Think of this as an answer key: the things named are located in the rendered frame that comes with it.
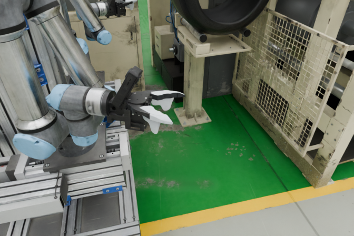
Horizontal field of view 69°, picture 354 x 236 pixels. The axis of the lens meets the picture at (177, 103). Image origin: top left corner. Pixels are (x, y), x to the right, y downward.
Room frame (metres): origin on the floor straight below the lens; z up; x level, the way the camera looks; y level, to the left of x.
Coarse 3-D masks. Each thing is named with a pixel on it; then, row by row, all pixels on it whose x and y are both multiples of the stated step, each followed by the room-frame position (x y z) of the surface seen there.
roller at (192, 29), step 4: (184, 20) 1.68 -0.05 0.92; (184, 24) 1.65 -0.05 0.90; (188, 24) 1.60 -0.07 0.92; (188, 28) 1.59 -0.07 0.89; (192, 28) 1.53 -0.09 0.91; (192, 32) 1.51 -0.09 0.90; (196, 32) 1.46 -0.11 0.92; (200, 32) 1.44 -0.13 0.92; (196, 36) 1.44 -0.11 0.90; (200, 36) 1.40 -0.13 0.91; (204, 36) 1.40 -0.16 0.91; (200, 40) 1.40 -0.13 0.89; (204, 40) 1.40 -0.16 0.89
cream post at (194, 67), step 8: (200, 0) 1.79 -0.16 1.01; (208, 0) 1.81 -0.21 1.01; (184, 48) 1.88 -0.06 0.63; (184, 56) 1.88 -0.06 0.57; (192, 56) 1.78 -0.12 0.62; (184, 64) 1.87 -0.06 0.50; (192, 64) 1.78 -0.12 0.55; (200, 64) 1.80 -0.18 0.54; (184, 72) 1.87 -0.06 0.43; (192, 72) 1.78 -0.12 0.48; (200, 72) 1.80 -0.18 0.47; (184, 80) 1.87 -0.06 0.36; (192, 80) 1.78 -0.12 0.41; (200, 80) 1.80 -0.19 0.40; (184, 88) 1.86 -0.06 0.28; (192, 88) 1.78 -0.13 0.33; (200, 88) 1.80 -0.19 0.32; (192, 96) 1.78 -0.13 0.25; (200, 96) 1.81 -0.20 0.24; (184, 104) 1.85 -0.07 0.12; (192, 104) 1.79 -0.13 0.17; (200, 104) 1.81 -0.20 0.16; (192, 112) 1.79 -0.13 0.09; (200, 112) 1.81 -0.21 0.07
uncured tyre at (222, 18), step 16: (176, 0) 1.42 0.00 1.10; (192, 0) 1.36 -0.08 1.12; (240, 0) 1.74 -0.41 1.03; (256, 0) 1.63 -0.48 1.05; (192, 16) 1.38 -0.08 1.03; (208, 16) 1.69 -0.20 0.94; (224, 16) 1.69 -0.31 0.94; (240, 16) 1.62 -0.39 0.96; (256, 16) 1.48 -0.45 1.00; (208, 32) 1.43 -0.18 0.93; (224, 32) 1.43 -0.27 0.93
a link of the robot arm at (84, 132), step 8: (72, 120) 0.56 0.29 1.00; (80, 120) 0.56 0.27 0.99; (88, 120) 0.57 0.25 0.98; (96, 120) 0.61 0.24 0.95; (72, 128) 0.56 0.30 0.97; (80, 128) 0.56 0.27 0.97; (88, 128) 0.57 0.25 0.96; (96, 128) 0.60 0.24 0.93; (72, 136) 0.56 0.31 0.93; (80, 136) 0.55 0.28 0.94; (88, 136) 0.56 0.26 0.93; (96, 136) 0.59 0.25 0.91; (80, 144) 0.56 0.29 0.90; (88, 144) 0.56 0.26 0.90
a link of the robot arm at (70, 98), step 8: (56, 88) 0.59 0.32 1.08; (64, 88) 0.59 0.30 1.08; (72, 88) 0.58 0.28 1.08; (80, 88) 0.58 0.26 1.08; (88, 88) 0.58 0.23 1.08; (56, 96) 0.57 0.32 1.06; (64, 96) 0.56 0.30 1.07; (72, 96) 0.56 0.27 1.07; (80, 96) 0.56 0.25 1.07; (56, 104) 0.56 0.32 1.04; (64, 104) 0.56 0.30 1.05; (72, 104) 0.55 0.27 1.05; (80, 104) 0.55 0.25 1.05; (64, 112) 0.56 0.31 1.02; (72, 112) 0.55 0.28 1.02; (80, 112) 0.55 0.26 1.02
